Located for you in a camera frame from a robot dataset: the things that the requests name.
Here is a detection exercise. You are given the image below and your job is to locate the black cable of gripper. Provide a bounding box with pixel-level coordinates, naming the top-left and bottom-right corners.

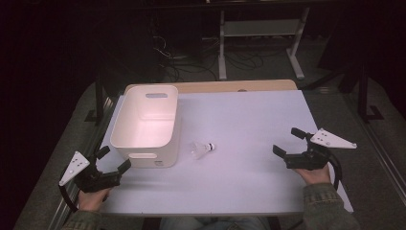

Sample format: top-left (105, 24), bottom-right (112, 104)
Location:
top-left (57, 184), bottom-right (79, 214)
top-left (327, 154), bottom-right (343, 192)

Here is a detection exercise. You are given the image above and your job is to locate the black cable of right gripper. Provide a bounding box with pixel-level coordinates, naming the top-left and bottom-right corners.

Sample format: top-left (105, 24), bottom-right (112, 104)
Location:
top-left (327, 154), bottom-right (343, 192)

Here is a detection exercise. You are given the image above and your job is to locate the white metal table frame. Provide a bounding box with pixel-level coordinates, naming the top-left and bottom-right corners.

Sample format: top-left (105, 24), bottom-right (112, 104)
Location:
top-left (217, 7), bottom-right (311, 81)

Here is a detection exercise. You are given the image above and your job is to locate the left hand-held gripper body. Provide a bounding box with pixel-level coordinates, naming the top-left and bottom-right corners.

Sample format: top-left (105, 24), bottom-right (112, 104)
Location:
top-left (58, 150), bottom-right (123, 194)

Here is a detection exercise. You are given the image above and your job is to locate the person's right hand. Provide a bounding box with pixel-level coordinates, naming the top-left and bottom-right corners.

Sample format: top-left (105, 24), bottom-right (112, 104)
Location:
top-left (292, 162), bottom-right (332, 186)

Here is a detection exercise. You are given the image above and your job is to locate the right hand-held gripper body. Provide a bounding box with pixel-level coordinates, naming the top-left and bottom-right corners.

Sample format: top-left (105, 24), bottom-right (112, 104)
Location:
top-left (284, 127), bottom-right (358, 171)

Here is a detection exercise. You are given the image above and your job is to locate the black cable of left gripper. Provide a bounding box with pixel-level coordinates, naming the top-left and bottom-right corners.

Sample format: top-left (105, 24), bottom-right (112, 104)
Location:
top-left (57, 184), bottom-right (79, 214)

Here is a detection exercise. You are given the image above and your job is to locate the black metal stand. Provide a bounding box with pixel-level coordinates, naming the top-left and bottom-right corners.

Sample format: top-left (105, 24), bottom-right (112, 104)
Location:
top-left (356, 63), bottom-right (385, 124)

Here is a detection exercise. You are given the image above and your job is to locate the person's left hand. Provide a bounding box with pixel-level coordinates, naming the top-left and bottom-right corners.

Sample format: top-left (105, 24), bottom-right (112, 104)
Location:
top-left (78, 187), bottom-right (112, 213)

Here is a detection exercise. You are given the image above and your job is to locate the white plastic storage bin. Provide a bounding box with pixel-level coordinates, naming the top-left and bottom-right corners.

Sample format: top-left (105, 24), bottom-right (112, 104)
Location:
top-left (109, 84), bottom-right (182, 169)

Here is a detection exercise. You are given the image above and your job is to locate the tangle of black floor cables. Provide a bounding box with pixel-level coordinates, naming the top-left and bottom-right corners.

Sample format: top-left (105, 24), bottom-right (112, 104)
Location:
top-left (152, 34), bottom-right (266, 82)

